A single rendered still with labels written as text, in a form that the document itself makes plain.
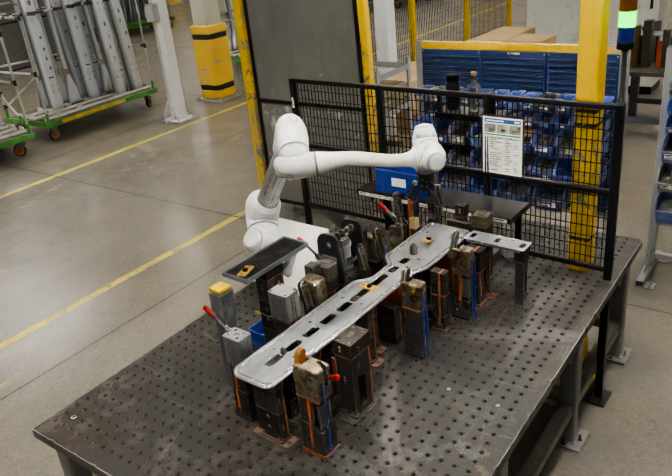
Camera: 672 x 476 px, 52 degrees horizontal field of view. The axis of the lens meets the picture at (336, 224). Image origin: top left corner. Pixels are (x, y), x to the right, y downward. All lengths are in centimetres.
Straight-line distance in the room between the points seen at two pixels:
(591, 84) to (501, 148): 52
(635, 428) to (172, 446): 222
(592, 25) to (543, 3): 643
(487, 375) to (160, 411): 129
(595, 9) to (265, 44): 311
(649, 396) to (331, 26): 320
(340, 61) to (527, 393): 318
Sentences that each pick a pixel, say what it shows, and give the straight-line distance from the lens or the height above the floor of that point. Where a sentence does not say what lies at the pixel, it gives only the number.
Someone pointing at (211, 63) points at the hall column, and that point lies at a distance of 1051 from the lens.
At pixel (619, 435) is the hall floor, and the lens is 372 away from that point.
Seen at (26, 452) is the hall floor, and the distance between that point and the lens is 412.
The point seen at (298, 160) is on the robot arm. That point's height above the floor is 147.
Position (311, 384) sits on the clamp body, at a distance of 232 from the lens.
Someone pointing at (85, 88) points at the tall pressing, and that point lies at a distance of 1066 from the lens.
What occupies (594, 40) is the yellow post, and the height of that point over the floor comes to 181.
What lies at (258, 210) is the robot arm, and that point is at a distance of 341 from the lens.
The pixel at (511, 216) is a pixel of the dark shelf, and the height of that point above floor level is 103.
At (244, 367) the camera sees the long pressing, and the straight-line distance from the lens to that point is 246.
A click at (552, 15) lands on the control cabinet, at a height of 95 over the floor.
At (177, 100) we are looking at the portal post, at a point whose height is 28.
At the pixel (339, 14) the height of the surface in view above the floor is 174.
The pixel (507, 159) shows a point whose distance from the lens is 347.
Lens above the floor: 240
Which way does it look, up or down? 24 degrees down
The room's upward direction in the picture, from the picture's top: 6 degrees counter-clockwise
